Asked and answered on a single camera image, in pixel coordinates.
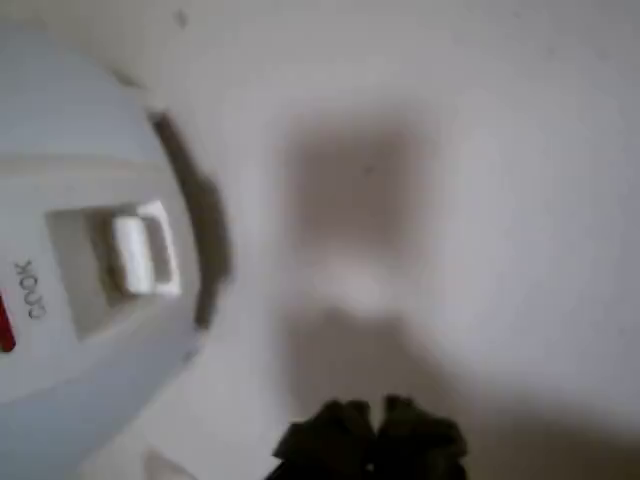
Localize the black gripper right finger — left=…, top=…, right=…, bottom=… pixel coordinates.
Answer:
left=372, top=393, right=470, bottom=480

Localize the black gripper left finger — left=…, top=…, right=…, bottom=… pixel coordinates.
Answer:
left=272, top=397, right=382, bottom=480

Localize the white rice cooker body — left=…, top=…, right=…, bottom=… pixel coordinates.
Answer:
left=0, top=27, right=237, bottom=480

